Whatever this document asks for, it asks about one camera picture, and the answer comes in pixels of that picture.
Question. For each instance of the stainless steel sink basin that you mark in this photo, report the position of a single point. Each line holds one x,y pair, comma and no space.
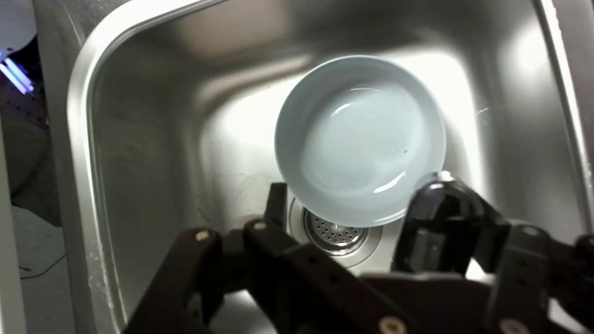
154,154

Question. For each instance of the metal sink drain strainer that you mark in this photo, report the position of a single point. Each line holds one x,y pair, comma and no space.
334,233

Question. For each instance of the white bowl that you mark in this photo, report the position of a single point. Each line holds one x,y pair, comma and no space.
362,139

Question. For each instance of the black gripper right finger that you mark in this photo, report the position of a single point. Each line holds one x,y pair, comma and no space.
470,241

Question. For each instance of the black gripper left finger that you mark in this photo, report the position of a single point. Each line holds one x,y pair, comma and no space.
247,271

